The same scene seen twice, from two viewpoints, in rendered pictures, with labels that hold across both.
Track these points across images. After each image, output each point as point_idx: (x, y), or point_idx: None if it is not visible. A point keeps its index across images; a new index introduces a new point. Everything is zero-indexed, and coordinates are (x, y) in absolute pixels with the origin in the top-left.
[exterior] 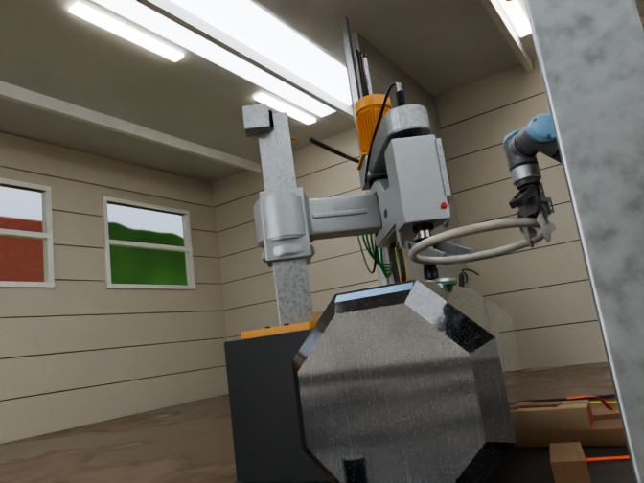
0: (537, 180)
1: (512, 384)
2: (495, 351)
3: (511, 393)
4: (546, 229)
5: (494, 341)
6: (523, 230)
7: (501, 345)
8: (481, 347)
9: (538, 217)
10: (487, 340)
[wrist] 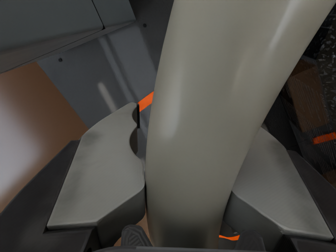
0: None
1: (300, 124)
2: (306, 49)
3: (288, 94)
4: (101, 120)
5: (313, 54)
6: (276, 154)
7: (321, 118)
8: (331, 21)
9: (113, 198)
10: (327, 40)
